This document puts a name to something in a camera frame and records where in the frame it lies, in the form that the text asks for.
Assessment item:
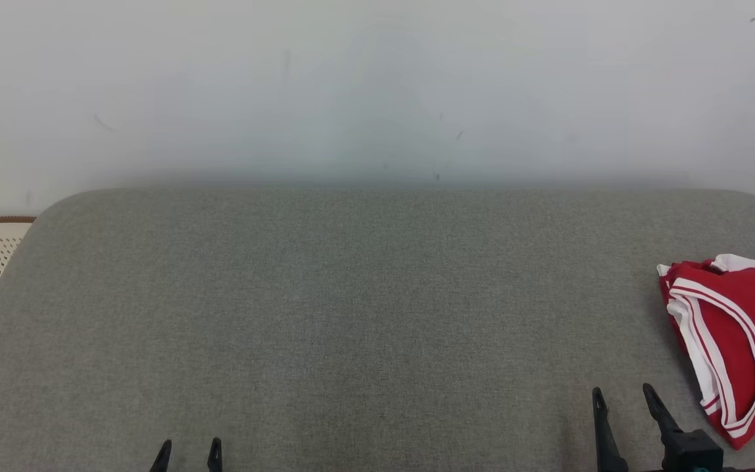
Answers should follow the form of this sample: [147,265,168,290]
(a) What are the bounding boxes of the red shirt with white sleeves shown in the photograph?
[663,264,755,450]

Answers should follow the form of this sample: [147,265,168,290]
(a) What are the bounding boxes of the grey fabric sofa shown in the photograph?
[0,189,755,472]

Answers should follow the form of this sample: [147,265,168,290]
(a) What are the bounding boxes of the red shorts with white band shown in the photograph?
[656,254,755,289]

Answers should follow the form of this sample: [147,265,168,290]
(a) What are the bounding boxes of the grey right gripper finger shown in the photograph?
[642,383,684,441]
[590,387,629,472]

